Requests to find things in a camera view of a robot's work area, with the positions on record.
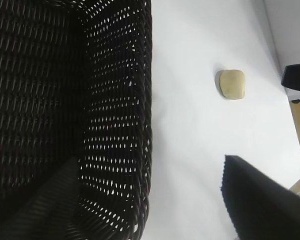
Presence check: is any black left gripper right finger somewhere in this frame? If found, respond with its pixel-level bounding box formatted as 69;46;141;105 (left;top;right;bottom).
220;154;300;240

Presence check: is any dark brown wicker basket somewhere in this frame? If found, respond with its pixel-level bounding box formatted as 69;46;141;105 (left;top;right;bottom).
0;0;155;240

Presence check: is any black box-shaped mount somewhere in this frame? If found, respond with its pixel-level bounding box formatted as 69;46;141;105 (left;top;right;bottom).
281;63;300;95

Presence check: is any pale yellow egg yolk pastry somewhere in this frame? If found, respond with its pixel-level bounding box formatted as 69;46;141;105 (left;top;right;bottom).
215;69;247;101

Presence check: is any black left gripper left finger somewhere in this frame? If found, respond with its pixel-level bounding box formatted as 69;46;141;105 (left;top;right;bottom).
4;156;82;240

